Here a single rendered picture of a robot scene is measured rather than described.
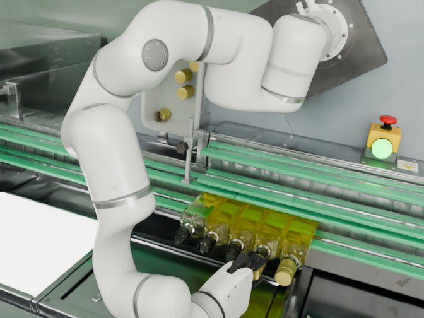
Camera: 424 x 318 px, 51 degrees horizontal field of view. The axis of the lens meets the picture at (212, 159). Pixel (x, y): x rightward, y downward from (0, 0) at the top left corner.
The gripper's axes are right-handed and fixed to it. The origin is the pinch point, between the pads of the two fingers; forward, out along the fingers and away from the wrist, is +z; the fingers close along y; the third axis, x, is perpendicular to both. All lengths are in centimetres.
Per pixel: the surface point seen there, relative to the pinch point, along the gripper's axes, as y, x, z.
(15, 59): 16, 119, 24
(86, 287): -13.4, 31.7, -14.7
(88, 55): 11, 130, 66
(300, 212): 4.1, 1.0, 21.3
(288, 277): 0.6, -6.3, 2.4
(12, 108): 7, 93, 7
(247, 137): 15.0, 20.7, 26.7
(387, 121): 24.9, -8.1, 39.4
